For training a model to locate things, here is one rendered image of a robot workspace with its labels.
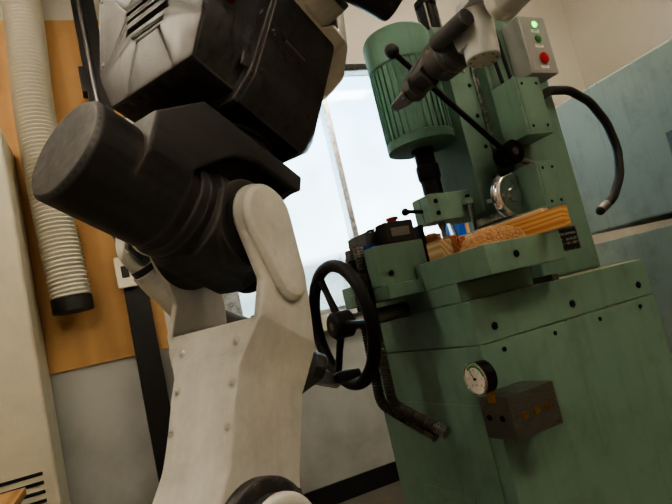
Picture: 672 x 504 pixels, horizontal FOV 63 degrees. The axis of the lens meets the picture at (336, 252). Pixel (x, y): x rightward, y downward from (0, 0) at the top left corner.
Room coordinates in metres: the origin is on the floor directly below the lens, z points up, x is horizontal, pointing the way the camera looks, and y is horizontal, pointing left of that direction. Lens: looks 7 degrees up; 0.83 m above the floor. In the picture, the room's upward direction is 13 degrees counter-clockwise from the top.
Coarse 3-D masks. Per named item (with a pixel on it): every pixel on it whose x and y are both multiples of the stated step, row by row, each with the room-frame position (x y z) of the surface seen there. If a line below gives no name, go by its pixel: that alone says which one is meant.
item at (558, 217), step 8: (552, 208) 1.06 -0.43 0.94; (560, 208) 1.05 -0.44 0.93; (536, 216) 1.10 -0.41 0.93; (544, 216) 1.08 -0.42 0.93; (552, 216) 1.07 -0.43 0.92; (560, 216) 1.05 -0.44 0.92; (568, 216) 1.06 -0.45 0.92; (512, 224) 1.16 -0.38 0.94; (520, 224) 1.14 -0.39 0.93; (528, 224) 1.12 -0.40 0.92; (536, 224) 1.11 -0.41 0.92; (544, 224) 1.09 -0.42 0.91; (552, 224) 1.07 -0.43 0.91; (560, 224) 1.06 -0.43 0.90; (568, 224) 1.05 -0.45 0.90; (528, 232) 1.13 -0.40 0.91; (536, 232) 1.11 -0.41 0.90; (544, 232) 1.11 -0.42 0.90
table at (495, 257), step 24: (504, 240) 1.06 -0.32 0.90; (528, 240) 1.09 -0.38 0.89; (552, 240) 1.12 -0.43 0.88; (432, 264) 1.18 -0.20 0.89; (456, 264) 1.11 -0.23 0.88; (480, 264) 1.05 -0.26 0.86; (504, 264) 1.05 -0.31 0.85; (528, 264) 1.08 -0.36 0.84; (384, 288) 1.18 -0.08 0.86; (408, 288) 1.19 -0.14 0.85; (432, 288) 1.19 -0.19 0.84
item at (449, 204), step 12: (444, 192) 1.35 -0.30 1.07; (456, 192) 1.36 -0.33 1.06; (468, 192) 1.38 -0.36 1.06; (420, 204) 1.35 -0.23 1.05; (432, 204) 1.33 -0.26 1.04; (444, 204) 1.34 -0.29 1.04; (456, 204) 1.36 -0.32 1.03; (420, 216) 1.36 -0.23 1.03; (432, 216) 1.32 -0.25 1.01; (444, 216) 1.34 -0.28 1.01; (456, 216) 1.36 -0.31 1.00; (468, 216) 1.38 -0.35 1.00
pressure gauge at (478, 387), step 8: (480, 360) 1.04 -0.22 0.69; (464, 368) 1.06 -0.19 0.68; (472, 368) 1.04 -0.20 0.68; (480, 368) 1.02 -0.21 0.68; (488, 368) 1.02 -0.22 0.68; (464, 376) 1.06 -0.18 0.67; (480, 376) 1.02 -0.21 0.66; (488, 376) 1.01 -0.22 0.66; (496, 376) 1.02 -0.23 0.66; (472, 384) 1.05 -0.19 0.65; (480, 384) 1.03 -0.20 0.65; (488, 384) 1.01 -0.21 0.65; (496, 384) 1.03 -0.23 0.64; (472, 392) 1.05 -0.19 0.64; (480, 392) 1.03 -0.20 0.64; (488, 392) 1.03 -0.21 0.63; (488, 400) 1.05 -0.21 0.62
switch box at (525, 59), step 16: (512, 32) 1.38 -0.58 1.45; (528, 32) 1.36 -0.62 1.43; (544, 32) 1.39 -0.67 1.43; (512, 48) 1.39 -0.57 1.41; (528, 48) 1.35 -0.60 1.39; (544, 48) 1.38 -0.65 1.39; (512, 64) 1.40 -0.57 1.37; (528, 64) 1.36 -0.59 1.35; (544, 64) 1.37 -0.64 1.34; (544, 80) 1.43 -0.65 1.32
